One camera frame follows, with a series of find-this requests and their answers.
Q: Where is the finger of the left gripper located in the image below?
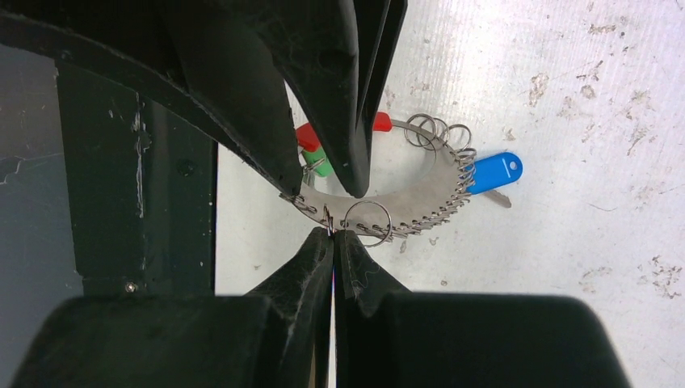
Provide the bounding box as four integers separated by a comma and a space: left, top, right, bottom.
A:
235, 1, 408, 198
1, 1, 302, 196

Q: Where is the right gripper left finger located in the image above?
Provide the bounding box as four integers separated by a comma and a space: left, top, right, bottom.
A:
11, 227, 334, 387

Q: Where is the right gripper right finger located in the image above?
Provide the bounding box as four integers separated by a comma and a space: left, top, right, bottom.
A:
334, 230, 629, 387

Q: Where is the green key tag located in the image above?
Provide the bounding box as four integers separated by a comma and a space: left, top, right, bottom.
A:
300, 146, 334, 178

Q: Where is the large keyring with red sleeve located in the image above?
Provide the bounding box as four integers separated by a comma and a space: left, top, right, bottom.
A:
281, 112, 477, 243

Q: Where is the silver key on blue tag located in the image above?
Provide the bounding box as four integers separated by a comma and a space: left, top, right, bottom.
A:
483, 190, 512, 209

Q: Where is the blue key tag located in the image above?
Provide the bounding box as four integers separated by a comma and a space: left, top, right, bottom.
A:
467, 152, 523, 195

